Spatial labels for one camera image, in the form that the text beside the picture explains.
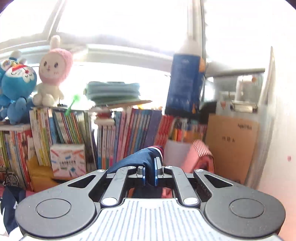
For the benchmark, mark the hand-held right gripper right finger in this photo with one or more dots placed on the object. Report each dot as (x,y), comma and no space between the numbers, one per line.
(157,171)

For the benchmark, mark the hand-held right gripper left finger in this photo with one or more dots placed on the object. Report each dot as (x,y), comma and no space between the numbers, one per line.
(143,177)

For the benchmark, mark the navy and white zip jacket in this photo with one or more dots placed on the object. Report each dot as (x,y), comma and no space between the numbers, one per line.
(136,157)

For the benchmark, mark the pink house-shaped case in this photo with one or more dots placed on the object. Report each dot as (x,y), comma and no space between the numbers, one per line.
(198,157)

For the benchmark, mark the row of slim colourful books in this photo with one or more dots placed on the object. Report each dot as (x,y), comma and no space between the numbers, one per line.
(129,134)

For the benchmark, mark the small red white figurine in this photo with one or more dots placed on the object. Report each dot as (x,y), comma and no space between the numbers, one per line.
(104,115)

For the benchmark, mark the white colourful-print carton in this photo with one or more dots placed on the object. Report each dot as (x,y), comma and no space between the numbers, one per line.
(68,161)

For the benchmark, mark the brown cardboard box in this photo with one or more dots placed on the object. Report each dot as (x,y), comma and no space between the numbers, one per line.
(231,148)

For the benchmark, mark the dark blue box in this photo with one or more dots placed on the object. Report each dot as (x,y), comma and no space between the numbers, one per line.
(185,85)

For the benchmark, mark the green plastic stick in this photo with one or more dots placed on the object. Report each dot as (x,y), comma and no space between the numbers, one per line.
(73,104)

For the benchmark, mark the wooden desktop drawer organizer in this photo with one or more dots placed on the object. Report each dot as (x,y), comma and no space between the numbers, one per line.
(39,173)

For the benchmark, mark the white board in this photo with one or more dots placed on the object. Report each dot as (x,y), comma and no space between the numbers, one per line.
(266,129)

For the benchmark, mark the row of tall upright books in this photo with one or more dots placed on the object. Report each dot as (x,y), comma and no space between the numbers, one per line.
(16,157)

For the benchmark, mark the black miniature bicycle model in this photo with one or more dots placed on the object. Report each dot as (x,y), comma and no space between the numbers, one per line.
(10,179)

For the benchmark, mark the pink white rabbit plush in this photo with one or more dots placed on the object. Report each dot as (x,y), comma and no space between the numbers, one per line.
(53,67)

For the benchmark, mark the window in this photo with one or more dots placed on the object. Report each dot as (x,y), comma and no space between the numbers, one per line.
(115,25)

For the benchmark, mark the blue cat plush toy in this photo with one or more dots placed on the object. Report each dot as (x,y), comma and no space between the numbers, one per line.
(16,83)

